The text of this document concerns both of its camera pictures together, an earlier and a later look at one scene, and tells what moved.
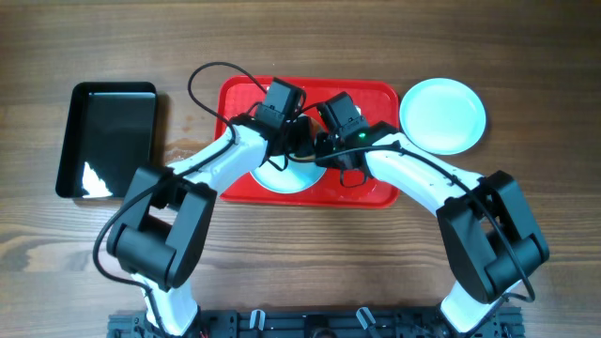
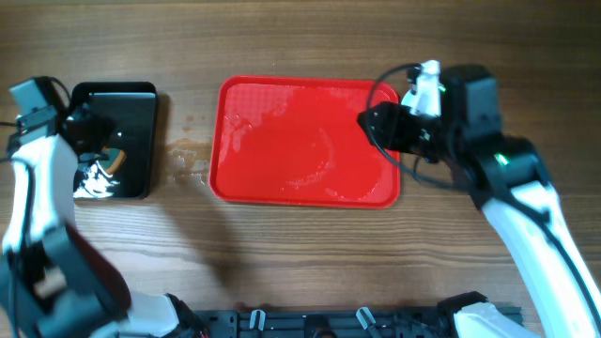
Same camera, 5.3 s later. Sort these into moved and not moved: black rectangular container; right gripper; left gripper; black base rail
Moved: left gripper; right gripper
Not moved: black base rail; black rectangular container
